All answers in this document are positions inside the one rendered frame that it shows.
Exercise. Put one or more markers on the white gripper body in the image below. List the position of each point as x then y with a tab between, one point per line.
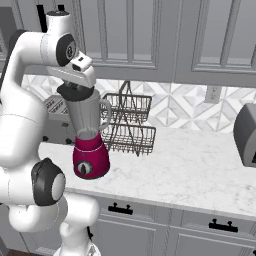
76	77

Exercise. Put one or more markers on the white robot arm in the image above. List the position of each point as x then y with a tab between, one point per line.
20	133

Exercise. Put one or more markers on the black blender lid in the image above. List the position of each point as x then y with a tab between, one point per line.
75	94

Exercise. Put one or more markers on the red blender with glass jar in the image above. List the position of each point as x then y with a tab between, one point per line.
90	156

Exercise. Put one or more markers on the grey toaster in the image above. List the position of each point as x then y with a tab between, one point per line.
56	123

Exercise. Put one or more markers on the grey upper cupboard door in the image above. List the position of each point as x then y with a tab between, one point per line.
220	40
133	36
8	33

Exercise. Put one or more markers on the grey cupboard door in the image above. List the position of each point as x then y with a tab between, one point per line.
210	245
8	33
220	40
133	36
130	238

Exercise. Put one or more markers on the grey drawer front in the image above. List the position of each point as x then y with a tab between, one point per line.
150	211
200	223

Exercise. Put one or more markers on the grey lower cupboard door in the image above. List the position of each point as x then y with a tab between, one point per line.
210	245
130	238

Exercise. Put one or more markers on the grey rounded appliance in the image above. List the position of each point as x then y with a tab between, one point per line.
247	135

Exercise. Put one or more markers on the white wall socket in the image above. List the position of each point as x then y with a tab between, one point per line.
213	94

